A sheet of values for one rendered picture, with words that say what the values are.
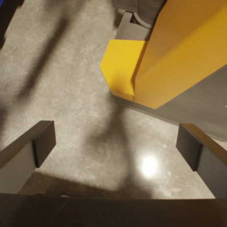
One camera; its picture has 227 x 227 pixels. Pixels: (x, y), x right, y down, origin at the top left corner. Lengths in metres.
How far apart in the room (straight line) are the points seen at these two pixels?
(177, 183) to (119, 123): 0.44
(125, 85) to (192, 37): 0.38
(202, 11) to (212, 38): 0.03
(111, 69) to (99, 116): 0.38
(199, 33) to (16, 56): 1.18
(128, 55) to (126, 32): 0.15
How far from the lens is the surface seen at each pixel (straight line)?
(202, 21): 0.20
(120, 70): 0.59
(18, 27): 1.38
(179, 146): 0.17
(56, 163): 1.02
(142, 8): 0.70
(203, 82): 0.30
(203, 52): 0.22
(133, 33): 0.74
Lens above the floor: 0.90
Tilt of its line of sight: 80 degrees down
